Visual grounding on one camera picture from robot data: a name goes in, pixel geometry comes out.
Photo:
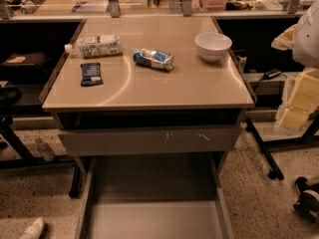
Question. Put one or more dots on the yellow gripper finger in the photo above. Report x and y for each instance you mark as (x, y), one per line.
(300, 99)

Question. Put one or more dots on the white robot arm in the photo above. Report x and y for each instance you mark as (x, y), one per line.
(305, 48)

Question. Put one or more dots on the open grey middle drawer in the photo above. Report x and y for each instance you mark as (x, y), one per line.
(153, 197)

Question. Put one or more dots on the black power adapter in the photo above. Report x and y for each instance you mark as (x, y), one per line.
(271, 74)

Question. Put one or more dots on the black white wheel base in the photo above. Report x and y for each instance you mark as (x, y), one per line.
(307, 205)

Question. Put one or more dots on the white ceramic bowl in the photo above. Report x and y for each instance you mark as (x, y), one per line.
(212, 46)

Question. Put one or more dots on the grey desk with drawers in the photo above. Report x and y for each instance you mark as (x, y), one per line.
(195, 108)

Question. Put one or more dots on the white plastic bottle lying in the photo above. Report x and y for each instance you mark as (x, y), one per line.
(96, 46)

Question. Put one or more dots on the dark blue snack packet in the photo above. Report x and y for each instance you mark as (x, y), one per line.
(91, 75)

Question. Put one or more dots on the clear water bottle on floor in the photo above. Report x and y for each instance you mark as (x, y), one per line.
(45, 149)

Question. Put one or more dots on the white shoe on floor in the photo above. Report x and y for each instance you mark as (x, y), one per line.
(34, 230)

